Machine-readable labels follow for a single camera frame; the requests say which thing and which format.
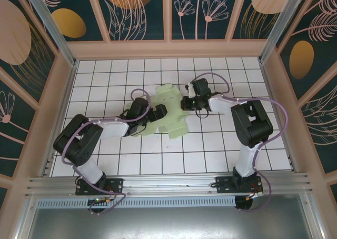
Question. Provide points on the grey metal sheet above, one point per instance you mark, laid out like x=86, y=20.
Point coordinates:
x=168, y=223

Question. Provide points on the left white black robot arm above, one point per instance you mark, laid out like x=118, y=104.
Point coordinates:
x=79, y=144

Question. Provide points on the pale green paper box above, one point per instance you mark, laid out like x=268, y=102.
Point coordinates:
x=173, y=110

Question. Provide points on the aluminium frame post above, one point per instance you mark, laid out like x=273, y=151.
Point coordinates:
x=279, y=20
x=52, y=28

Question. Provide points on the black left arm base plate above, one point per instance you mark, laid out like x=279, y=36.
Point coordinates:
x=116, y=185

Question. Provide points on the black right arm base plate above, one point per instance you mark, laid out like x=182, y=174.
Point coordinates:
x=223, y=186

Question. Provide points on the aluminium mounting rail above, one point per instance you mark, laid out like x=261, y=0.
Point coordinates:
x=168, y=183

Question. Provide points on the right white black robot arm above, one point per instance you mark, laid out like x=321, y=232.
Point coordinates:
x=252, y=125

